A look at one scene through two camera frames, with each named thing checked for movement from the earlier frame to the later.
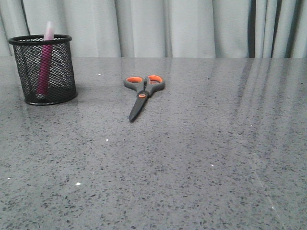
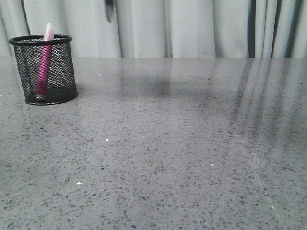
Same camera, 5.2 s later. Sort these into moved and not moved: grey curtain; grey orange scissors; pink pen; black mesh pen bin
Moved: grey orange scissors
Not moved: grey curtain; pink pen; black mesh pen bin
